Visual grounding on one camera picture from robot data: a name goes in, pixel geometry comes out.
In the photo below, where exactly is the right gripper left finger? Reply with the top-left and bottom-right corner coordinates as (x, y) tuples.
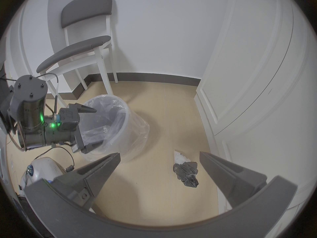
(53, 153), (122, 209)

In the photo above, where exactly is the white trash bin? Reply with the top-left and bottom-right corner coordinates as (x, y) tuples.
(80, 95), (130, 162)

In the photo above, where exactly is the black plastic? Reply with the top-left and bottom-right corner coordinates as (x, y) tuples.
(173, 161), (199, 188)

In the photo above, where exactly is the black cable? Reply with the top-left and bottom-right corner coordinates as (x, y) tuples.
(35, 146), (76, 173)

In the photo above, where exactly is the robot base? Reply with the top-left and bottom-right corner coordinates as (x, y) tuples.
(20, 156), (75, 198)

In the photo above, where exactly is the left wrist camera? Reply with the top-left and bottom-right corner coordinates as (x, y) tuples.
(58, 107), (81, 131)

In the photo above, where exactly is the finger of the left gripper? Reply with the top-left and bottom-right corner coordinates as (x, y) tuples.
(82, 138), (105, 155)
(68, 102), (98, 114)

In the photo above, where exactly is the clear plastic bag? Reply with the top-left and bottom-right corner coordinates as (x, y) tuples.
(79, 95), (150, 163)

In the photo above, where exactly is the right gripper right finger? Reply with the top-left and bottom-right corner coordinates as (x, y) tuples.
(199, 151), (268, 210)

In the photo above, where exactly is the white paper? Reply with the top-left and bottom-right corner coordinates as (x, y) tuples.
(174, 150), (192, 164)

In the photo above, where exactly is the white wardrobe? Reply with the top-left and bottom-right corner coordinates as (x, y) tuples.
(196, 0), (317, 219)

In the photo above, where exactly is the grey padded white chair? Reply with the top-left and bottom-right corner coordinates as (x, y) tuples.
(37, 0), (119, 96)

